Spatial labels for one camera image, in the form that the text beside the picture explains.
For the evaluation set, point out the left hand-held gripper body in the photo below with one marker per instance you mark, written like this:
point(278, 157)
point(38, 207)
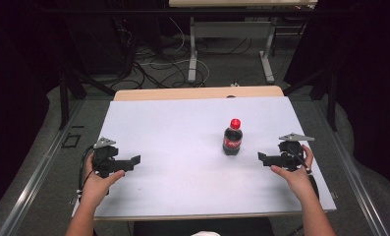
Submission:
point(104, 154)

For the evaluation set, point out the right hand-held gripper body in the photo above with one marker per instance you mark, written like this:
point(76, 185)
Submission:
point(292, 157)

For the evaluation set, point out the cola bottle with red label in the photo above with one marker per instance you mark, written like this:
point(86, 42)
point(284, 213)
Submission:
point(232, 142)

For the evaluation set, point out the red bottle cap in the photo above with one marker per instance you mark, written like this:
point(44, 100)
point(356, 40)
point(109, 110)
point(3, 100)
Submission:
point(235, 123)

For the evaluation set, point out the person's right hand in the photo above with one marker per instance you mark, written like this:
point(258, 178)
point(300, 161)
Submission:
point(299, 180)

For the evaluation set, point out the person's left hand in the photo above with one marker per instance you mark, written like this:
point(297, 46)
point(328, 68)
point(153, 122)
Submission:
point(96, 188)

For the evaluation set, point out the black metal stand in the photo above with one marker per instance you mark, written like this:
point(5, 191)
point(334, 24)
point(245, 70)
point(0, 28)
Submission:
point(65, 98)
point(331, 98)

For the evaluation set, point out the person's dark clothing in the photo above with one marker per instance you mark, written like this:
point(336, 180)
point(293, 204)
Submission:
point(169, 227)

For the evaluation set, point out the wooden table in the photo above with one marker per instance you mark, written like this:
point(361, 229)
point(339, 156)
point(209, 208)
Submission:
point(189, 93)

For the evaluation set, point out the white desk with metal legs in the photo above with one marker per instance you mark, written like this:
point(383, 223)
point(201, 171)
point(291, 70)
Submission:
point(232, 29)

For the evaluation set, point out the metal floor rail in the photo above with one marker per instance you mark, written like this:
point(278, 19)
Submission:
point(35, 180)
point(356, 183)

